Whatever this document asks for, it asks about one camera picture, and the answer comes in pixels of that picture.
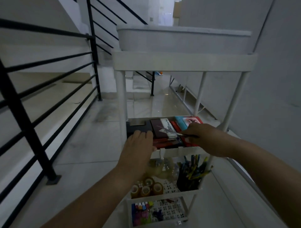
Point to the pink card packet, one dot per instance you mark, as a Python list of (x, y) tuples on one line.
[(192, 120)]

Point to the white metal shelf frame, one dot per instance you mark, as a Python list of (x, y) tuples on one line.
[(188, 96)]

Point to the red and black notebook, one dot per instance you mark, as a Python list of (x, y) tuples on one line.
[(167, 143)]

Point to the teal packet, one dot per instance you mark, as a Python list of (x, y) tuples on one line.
[(180, 122)]

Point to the dark blue binder clip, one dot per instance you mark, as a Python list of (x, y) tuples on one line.
[(158, 215)]

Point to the blue and orange toy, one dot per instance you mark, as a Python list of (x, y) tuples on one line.
[(160, 73)]

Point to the person's left thumb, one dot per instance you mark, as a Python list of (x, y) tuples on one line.
[(154, 148)]

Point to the person's right fingers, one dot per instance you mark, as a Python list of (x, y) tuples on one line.
[(190, 137)]

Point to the brown tape roll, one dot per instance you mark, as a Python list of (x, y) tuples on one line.
[(149, 182), (145, 191), (135, 191), (158, 188)]

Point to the clear tape roll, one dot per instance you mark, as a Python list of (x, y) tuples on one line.
[(156, 165), (168, 168)]

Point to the person's left hand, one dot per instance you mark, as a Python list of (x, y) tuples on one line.
[(135, 155)]

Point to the bunch of coloured pens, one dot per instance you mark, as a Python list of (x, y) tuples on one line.
[(194, 165)]

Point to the silver metal scissors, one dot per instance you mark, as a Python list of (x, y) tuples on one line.
[(171, 132)]

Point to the black pen holder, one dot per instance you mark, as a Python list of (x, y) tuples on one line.
[(187, 182)]

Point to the white hanging side basket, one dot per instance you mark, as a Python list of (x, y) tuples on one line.
[(164, 211)]

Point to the person's left forearm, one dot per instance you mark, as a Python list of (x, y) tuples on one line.
[(94, 202)]

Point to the person's right forearm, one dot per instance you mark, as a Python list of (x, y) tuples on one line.
[(265, 169)]

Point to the row of coloured markers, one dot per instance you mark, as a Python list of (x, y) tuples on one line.
[(140, 212)]

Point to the white tiered trolley cart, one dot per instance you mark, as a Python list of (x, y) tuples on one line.
[(183, 61)]

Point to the person's right hand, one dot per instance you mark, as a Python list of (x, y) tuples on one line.
[(207, 138)]

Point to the black metal stair railing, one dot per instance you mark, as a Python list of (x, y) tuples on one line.
[(23, 122)]

